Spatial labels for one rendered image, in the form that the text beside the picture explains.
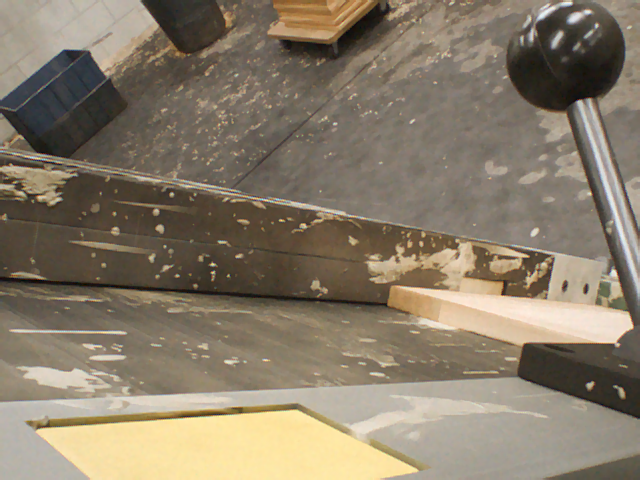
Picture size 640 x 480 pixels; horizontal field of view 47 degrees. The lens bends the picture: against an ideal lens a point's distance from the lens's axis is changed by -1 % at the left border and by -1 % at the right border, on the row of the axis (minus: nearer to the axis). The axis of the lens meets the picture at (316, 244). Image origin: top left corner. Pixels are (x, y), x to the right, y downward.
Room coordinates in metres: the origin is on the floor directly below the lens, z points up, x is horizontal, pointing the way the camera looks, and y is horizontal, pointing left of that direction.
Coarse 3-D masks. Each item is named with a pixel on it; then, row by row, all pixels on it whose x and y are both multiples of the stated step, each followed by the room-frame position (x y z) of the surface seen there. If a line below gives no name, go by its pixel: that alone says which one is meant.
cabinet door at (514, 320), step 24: (408, 288) 0.49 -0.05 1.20; (432, 312) 0.45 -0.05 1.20; (456, 312) 0.43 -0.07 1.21; (480, 312) 0.41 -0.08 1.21; (504, 312) 0.42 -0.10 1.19; (528, 312) 0.46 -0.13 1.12; (552, 312) 0.49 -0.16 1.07; (576, 312) 0.51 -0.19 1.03; (600, 312) 0.54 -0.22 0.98; (624, 312) 0.57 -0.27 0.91; (504, 336) 0.39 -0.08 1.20; (528, 336) 0.37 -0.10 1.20; (552, 336) 0.36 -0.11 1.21; (576, 336) 0.34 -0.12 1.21; (600, 336) 0.36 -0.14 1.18
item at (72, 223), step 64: (0, 192) 0.40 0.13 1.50; (64, 192) 0.42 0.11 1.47; (128, 192) 0.43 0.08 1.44; (192, 192) 0.45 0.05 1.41; (0, 256) 0.39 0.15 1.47; (64, 256) 0.40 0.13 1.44; (128, 256) 0.42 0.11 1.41; (192, 256) 0.43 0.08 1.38; (256, 256) 0.45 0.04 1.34; (320, 256) 0.48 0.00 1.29; (384, 256) 0.50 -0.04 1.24; (448, 256) 0.53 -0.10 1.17; (512, 256) 0.57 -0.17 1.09; (576, 256) 0.65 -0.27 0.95
